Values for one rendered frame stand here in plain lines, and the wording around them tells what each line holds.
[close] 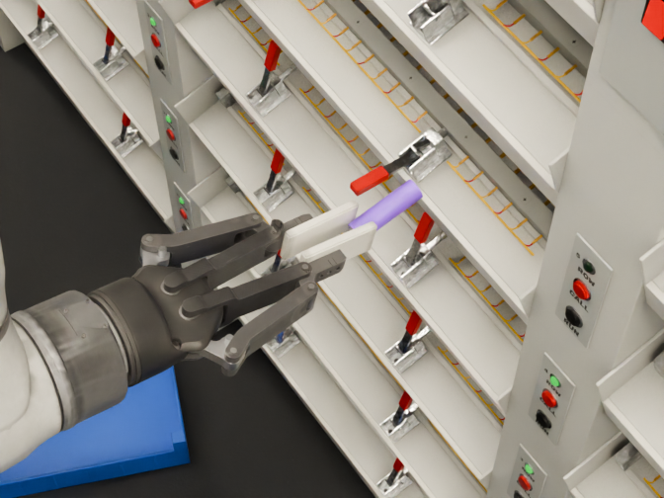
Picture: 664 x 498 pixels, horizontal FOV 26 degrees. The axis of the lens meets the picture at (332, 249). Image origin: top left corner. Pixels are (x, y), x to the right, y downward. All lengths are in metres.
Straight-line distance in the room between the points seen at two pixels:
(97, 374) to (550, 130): 0.38
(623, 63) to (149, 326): 0.38
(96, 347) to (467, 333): 0.53
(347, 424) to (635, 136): 1.13
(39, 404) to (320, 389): 1.08
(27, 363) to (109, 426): 1.25
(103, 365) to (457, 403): 0.68
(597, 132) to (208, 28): 0.76
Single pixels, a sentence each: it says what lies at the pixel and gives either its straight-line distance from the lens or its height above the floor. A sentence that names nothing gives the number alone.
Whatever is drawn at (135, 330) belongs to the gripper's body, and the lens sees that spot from 1.03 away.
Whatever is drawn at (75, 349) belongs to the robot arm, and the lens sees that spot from 1.00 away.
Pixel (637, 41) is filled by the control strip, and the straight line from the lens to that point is 0.90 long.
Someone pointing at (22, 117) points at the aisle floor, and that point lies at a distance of 2.58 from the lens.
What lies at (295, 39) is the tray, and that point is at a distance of 1.41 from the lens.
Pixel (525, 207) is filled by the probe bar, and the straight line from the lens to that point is 1.25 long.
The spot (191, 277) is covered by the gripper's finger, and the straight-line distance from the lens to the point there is 1.08.
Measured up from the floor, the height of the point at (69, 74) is 0.17.
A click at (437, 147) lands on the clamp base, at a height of 0.96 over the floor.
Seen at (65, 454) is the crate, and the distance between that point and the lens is 2.23.
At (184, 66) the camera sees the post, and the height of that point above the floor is 0.66.
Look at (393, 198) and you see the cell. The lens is 1.16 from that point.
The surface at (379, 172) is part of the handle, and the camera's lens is 1.28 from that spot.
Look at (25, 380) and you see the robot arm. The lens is 0.98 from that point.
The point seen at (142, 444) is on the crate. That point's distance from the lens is 2.22.
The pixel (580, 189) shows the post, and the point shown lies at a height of 1.15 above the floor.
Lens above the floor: 2.01
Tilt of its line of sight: 58 degrees down
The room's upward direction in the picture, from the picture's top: straight up
